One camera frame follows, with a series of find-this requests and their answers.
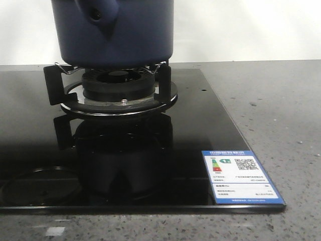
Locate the dark blue cooking pot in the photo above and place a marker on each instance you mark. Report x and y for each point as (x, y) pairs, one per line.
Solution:
(102, 34)

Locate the black metal pot support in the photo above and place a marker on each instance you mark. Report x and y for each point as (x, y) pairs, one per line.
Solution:
(72, 100)

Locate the black gas burner head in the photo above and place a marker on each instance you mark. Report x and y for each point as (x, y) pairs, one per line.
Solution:
(107, 85)

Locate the blue energy efficiency label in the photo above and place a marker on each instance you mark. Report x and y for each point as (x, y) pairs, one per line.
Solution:
(237, 177)

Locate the black glass gas cooktop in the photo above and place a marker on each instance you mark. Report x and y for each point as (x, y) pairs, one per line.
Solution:
(52, 162)

